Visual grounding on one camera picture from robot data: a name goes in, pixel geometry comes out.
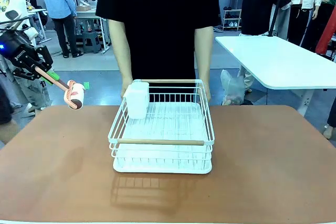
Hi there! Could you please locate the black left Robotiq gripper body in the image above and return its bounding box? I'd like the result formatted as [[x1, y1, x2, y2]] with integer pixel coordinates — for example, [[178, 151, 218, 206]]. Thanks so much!
[[0, 31, 38, 68]]

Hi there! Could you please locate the pink lint roller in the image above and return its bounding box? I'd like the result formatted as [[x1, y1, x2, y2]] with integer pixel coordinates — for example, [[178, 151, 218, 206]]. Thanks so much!
[[35, 66, 86, 111]]

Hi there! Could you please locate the white plastic cutlery cup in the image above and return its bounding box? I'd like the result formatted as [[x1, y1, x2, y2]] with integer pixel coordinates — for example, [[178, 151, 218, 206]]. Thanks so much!
[[123, 81, 151, 120]]

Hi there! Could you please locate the white wire dish rack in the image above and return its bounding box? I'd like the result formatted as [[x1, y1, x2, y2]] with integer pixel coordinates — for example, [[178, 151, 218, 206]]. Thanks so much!
[[107, 78, 216, 166]]

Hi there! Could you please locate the white plastic drip tray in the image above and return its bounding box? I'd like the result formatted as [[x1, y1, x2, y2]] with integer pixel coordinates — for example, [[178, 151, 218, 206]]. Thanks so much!
[[112, 101, 213, 175]]

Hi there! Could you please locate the person's right forearm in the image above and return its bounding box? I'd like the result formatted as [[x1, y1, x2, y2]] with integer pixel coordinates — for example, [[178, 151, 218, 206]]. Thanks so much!
[[108, 18, 133, 81]]

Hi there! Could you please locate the person's left forearm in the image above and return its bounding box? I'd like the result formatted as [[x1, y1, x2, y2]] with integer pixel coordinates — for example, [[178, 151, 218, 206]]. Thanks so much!
[[193, 25, 215, 82]]

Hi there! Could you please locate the person's right hand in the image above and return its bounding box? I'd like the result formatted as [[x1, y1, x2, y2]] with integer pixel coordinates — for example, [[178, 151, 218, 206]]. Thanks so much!
[[120, 77, 134, 99]]

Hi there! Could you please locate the person's left hand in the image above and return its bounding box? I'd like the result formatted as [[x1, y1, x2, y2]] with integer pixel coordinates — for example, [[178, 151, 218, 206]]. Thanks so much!
[[197, 79, 212, 103]]

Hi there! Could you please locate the bystander in dark clothes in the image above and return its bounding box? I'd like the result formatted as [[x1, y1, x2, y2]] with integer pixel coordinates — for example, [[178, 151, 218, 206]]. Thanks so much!
[[0, 82, 21, 145]]

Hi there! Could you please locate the white background desk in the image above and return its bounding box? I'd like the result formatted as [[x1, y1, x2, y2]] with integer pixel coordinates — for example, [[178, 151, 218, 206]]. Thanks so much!
[[26, 8, 53, 44]]

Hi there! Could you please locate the grey step stool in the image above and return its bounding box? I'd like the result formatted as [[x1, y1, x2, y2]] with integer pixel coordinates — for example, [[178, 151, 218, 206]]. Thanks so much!
[[82, 31, 102, 54]]

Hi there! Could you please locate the seated person in black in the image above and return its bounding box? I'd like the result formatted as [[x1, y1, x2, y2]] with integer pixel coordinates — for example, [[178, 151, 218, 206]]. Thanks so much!
[[20, 0, 48, 27]]

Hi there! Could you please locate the person's black shirt torso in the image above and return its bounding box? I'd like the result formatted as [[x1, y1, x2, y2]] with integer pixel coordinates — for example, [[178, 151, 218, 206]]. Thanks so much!
[[95, 0, 222, 102]]

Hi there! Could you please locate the clear plastic bag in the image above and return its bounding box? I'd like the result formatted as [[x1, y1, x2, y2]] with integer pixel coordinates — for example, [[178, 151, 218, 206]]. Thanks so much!
[[220, 69, 246, 106]]

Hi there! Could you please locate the shoe rack with shoes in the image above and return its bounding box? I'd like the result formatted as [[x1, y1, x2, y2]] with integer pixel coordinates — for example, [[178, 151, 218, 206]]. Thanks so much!
[[222, 6, 243, 32]]

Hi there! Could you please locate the mannequin in black garment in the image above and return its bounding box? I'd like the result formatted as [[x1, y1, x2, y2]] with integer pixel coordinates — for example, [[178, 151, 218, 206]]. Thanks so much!
[[240, 0, 292, 36]]

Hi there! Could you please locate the white rounded side table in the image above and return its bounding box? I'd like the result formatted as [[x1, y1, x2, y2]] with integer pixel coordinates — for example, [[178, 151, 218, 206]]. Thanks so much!
[[215, 36, 336, 118]]

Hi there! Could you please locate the black stand pole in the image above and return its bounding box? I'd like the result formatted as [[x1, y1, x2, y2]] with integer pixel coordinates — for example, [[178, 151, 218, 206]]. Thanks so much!
[[267, 0, 288, 38]]

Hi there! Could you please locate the red hanging garment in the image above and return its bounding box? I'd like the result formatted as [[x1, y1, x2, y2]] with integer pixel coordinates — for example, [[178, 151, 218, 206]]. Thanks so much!
[[314, 5, 336, 56]]

